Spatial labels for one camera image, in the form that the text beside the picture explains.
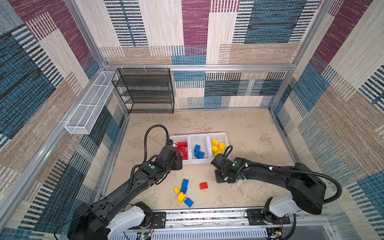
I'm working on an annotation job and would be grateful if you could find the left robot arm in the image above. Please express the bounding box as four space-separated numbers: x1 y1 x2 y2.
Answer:
67 140 183 240

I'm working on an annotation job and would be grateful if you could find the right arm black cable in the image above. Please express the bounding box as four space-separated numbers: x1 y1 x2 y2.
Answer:
220 145 343 240

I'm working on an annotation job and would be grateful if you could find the white wire mesh basket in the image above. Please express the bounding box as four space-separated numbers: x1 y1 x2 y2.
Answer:
65 71 115 135

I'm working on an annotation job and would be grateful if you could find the white bin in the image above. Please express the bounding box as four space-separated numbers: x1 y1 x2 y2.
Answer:
188 134 211 164
208 132 230 161
169 134 192 166

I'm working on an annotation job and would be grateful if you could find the right white bin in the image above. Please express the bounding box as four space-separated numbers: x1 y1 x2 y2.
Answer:
208 132 230 161

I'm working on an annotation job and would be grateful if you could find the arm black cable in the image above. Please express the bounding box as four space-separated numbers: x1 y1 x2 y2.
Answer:
143 124 171 163
220 145 343 240

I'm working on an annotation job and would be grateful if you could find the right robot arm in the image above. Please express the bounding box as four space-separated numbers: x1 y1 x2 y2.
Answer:
211 154 327 218

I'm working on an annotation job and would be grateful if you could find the blue long brick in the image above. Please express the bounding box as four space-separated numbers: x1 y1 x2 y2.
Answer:
181 179 189 194

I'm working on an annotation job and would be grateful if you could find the blue brick bottom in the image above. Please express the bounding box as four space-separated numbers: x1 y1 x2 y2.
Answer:
184 198 194 208

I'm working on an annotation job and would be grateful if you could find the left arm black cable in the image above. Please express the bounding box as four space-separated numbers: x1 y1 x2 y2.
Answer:
143 124 171 163

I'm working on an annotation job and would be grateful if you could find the middle white bin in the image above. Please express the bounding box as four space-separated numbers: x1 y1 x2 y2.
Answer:
188 134 211 164

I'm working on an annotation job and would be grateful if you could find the red wide brick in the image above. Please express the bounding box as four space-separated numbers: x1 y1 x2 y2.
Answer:
177 142 188 148

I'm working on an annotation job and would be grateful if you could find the yellow brick bottom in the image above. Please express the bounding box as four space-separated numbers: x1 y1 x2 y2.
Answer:
177 192 186 203

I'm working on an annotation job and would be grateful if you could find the red long diagonal brick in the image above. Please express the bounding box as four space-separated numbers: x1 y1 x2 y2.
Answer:
181 146 189 160

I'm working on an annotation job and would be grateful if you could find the black wire shelf rack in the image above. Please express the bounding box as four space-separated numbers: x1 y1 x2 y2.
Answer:
112 68 175 114

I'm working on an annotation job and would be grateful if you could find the small red brick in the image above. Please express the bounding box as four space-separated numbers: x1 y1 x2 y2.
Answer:
199 182 208 190

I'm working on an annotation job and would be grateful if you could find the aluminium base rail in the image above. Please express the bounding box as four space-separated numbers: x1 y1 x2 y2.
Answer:
74 206 334 240

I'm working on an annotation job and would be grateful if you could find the yellow hollow brick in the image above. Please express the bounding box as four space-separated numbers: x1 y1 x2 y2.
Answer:
212 146 219 154

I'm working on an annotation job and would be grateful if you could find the left white bin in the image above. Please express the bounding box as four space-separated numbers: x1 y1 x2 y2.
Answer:
169 134 192 166

